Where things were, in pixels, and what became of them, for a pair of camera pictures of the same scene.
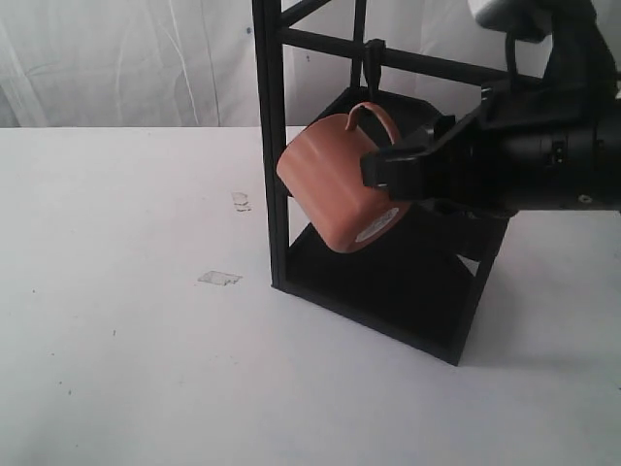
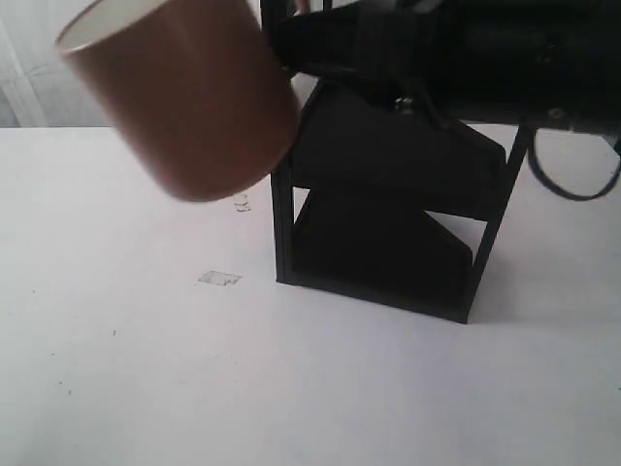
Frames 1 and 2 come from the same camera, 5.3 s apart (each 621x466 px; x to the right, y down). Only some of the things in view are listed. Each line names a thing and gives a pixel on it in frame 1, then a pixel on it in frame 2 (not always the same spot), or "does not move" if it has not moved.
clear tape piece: (218, 278) does not move
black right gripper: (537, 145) to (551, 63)
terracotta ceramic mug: (321, 173) to (196, 93)
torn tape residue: (242, 206) does not move
